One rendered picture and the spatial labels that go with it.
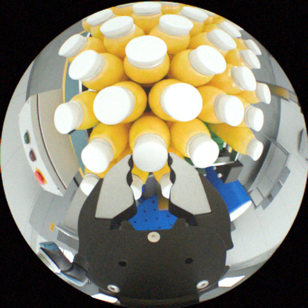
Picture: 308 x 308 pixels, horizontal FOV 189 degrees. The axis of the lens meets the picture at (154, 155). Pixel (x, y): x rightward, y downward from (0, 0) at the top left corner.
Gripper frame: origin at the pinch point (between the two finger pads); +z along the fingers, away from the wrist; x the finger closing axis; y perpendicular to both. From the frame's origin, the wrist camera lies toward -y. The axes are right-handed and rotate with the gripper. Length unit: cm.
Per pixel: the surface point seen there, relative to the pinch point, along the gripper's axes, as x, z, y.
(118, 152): -4.5, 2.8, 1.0
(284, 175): 262, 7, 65
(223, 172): 23.1, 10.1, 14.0
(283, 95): 40.3, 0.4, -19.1
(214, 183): 43, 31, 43
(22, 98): -263, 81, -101
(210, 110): 8.2, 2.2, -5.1
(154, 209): 0.4, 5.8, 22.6
